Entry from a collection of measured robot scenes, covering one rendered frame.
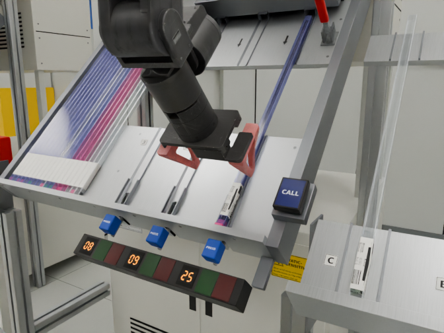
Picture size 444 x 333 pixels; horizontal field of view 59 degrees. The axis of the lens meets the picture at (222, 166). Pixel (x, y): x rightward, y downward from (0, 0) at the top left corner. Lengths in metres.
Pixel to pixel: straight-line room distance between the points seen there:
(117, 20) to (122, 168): 0.43
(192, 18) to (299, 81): 2.13
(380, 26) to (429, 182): 1.59
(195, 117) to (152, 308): 0.86
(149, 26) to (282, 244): 0.34
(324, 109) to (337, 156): 1.88
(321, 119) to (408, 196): 1.89
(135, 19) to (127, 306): 1.05
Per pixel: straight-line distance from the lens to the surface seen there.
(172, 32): 0.42
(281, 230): 0.57
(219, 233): 0.60
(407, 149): 2.48
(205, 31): 0.51
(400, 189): 2.53
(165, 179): 0.73
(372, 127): 1.02
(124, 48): 0.44
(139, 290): 1.26
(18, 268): 1.13
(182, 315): 1.19
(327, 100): 0.70
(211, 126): 0.51
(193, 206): 0.66
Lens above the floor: 0.95
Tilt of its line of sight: 12 degrees down
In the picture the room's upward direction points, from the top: straight up
